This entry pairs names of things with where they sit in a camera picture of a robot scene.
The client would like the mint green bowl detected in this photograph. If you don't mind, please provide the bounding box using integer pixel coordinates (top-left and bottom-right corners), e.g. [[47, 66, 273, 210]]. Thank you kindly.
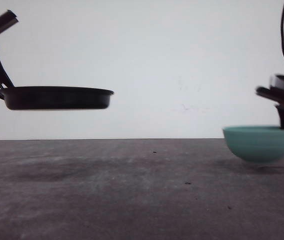
[[222, 125, 284, 164]]

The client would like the black frying pan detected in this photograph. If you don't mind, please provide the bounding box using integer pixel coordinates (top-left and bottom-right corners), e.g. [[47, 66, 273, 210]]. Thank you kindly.
[[0, 86, 114, 110]]

